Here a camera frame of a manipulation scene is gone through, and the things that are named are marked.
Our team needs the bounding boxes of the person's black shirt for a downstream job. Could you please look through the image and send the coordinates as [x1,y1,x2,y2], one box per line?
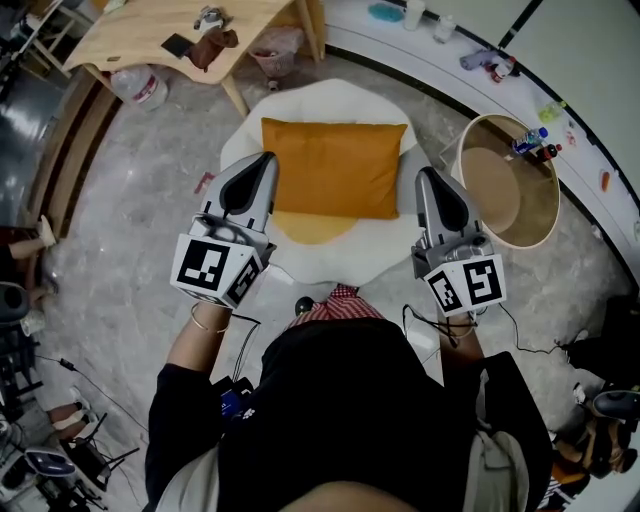
[144,319,554,512]

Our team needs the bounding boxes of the blue-labelled drink bottle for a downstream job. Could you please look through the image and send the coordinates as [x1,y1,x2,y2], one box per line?
[510,127,550,155]

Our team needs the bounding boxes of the black square wallet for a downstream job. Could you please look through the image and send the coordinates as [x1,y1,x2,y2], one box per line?
[160,33,194,60]

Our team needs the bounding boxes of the white egg-shaped seat cushion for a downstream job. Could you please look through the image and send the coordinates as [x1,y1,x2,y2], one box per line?
[219,78,420,287]

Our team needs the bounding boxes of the light wooden table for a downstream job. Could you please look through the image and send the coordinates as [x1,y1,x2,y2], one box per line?
[62,0,326,119]

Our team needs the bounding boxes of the beige shoulder strap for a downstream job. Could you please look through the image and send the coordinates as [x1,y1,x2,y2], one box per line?
[469,369,531,512]
[152,444,221,512]

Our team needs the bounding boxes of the white cup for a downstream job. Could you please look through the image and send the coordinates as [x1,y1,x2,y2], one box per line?
[402,0,426,32]

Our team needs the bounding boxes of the grey and white toy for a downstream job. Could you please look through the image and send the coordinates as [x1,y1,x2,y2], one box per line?
[193,4,234,34]

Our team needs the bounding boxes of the clear plastic cup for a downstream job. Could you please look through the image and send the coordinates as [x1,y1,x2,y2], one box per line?
[19,309,46,337]

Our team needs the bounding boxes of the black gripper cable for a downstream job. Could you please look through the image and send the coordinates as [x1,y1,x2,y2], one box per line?
[227,312,264,381]
[402,303,481,349]

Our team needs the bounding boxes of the wooden step platform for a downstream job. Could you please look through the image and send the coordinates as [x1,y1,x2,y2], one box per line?
[29,74,124,241]

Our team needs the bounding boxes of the brown plush toy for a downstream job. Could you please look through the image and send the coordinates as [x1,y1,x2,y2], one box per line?
[189,27,240,74]

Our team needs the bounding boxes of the black waist-mounted device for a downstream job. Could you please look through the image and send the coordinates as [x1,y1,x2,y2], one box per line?
[212,377,256,421]

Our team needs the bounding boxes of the thin gold bracelet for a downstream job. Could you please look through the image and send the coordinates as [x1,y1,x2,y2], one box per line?
[190,303,230,334]

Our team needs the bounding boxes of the orange striped bag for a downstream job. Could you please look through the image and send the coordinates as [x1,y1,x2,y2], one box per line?
[542,469,591,511]

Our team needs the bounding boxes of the red and white toy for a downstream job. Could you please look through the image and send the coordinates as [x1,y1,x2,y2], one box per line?
[489,55,521,83]

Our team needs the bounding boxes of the grey and black device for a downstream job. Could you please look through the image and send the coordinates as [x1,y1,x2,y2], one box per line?
[0,282,31,321]

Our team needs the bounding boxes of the person's left forearm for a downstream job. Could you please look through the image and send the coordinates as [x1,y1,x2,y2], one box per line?
[167,302,234,372]

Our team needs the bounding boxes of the large clear water bottle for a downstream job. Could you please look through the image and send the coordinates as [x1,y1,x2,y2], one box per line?
[109,64,170,112]

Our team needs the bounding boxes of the purple toy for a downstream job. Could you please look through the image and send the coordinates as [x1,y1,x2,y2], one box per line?
[459,48,496,71]

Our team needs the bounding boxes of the white curved ledge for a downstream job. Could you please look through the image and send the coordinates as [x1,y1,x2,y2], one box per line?
[324,0,640,281]

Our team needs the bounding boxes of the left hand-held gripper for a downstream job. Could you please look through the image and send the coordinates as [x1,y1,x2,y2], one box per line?
[169,152,280,310]

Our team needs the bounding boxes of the small clear bottle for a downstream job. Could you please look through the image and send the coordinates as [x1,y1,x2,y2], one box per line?
[432,14,457,45]

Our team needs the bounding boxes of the orange pillow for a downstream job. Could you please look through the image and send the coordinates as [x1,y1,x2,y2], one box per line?
[260,117,410,221]

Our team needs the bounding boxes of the green drink bottle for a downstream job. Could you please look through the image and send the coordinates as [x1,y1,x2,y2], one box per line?
[538,100,568,125]

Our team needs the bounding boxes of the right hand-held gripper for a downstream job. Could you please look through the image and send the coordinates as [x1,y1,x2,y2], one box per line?
[411,167,508,318]

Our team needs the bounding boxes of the black chair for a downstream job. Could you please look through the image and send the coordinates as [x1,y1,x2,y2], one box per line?
[64,412,141,494]

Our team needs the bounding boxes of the pink mesh waste basket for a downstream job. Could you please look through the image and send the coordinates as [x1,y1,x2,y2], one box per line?
[248,27,304,79]

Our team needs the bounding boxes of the person's right forearm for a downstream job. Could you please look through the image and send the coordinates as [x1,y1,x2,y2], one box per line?
[437,314,486,389]

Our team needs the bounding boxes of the person's red checked trousers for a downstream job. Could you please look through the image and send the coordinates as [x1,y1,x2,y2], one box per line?
[284,283,386,329]

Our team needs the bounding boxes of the round wooden basket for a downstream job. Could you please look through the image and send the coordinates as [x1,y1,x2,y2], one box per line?
[449,113,561,250]

